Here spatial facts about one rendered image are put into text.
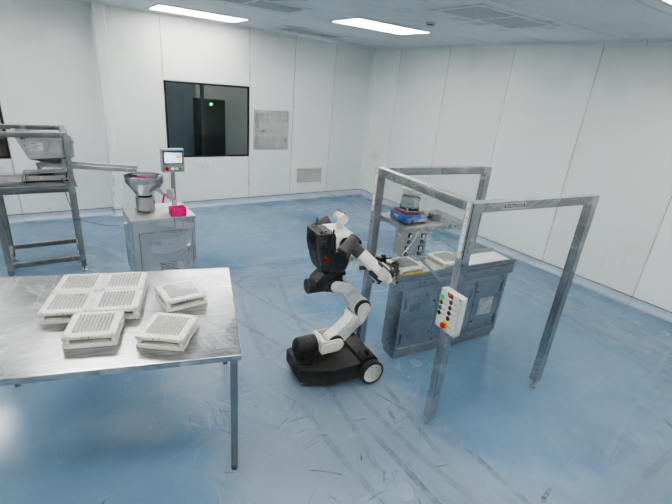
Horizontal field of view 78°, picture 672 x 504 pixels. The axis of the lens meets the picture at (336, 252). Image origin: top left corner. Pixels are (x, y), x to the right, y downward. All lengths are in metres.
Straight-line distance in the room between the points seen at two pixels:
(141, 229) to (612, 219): 5.39
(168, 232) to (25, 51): 3.39
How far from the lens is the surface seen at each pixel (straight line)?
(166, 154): 4.86
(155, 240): 4.66
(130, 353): 2.39
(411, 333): 3.73
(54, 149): 5.17
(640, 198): 6.01
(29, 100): 7.13
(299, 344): 3.23
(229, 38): 7.62
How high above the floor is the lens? 2.16
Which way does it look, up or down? 22 degrees down
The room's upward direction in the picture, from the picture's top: 5 degrees clockwise
